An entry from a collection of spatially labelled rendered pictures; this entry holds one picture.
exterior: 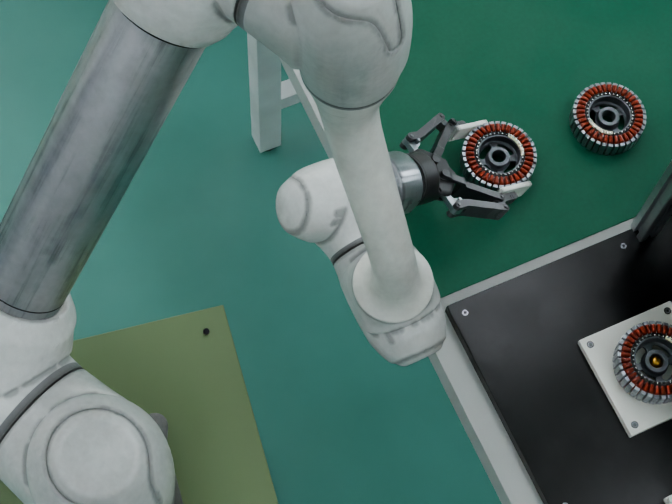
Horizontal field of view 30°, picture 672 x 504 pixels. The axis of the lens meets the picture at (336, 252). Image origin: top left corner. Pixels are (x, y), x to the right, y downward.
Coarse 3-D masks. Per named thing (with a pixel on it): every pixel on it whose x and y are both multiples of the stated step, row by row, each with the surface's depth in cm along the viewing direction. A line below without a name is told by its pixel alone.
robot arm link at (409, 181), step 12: (396, 156) 169; (408, 156) 170; (396, 168) 167; (408, 168) 168; (396, 180) 166; (408, 180) 168; (420, 180) 169; (408, 192) 168; (420, 192) 170; (408, 204) 169
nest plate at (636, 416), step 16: (640, 320) 176; (656, 320) 176; (592, 336) 175; (608, 336) 175; (592, 352) 174; (608, 352) 174; (640, 352) 174; (592, 368) 174; (608, 368) 173; (608, 384) 172; (624, 400) 171; (640, 400) 172; (624, 416) 171; (640, 416) 171; (656, 416) 171; (640, 432) 170
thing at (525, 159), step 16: (480, 128) 187; (496, 128) 187; (512, 128) 187; (464, 144) 186; (480, 144) 186; (496, 144) 188; (512, 144) 187; (528, 144) 186; (464, 160) 185; (480, 160) 185; (512, 160) 187; (528, 160) 185; (480, 176) 184; (496, 176) 184; (512, 176) 184; (528, 176) 184
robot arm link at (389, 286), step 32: (352, 128) 128; (352, 160) 134; (384, 160) 136; (352, 192) 138; (384, 192) 138; (384, 224) 140; (352, 256) 159; (384, 256) 144; (416, 256) 156; (352, 288) 156; (384, 288) 149; (416, 288) 152; (384, 320) 154; (416, 320) 156; (384, 352) 158; (416, 352) 157
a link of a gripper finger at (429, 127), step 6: (438, 114) 184; (432, 120) 183; (438, 120) 183; (426, 126) 181; (432, 126) 182; (414, 132) 179; (420, 132) 180; (426, 132) 180; (408, 138) 178; (414, 138) 178; (420, 138) 179; (402, 144) 179
